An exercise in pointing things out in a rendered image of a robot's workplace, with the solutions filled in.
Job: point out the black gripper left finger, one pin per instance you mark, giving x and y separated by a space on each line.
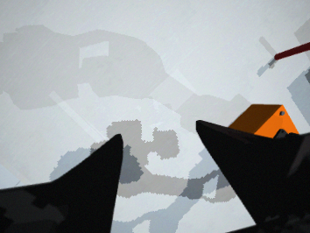
80 201

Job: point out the red peg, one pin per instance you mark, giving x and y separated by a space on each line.
295 50

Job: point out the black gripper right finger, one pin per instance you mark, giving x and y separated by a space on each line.
259 169

